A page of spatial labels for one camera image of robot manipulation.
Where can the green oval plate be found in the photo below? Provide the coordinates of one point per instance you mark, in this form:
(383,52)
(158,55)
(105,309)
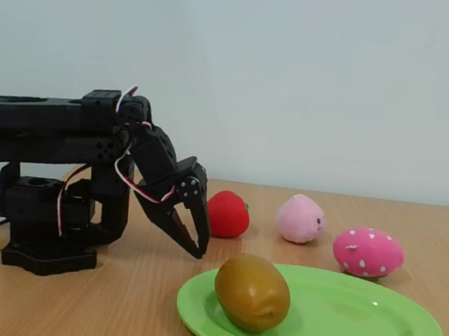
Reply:
(332,328)

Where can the red tomato toy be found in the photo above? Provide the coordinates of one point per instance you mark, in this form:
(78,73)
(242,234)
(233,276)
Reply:
(229,216)

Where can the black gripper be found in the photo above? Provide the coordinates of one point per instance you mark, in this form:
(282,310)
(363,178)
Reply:
(176,198)

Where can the pink white-dotted plush strawberry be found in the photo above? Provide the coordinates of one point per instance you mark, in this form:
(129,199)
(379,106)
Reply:
(368,253)

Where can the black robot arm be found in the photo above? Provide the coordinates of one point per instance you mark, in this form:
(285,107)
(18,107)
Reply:
(52,122)

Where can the light pink plush peach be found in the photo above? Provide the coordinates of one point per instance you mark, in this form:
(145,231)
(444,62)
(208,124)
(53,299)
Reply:
(299,220)

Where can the brown kiwi toy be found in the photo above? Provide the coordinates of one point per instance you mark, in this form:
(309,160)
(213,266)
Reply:
(251,293)

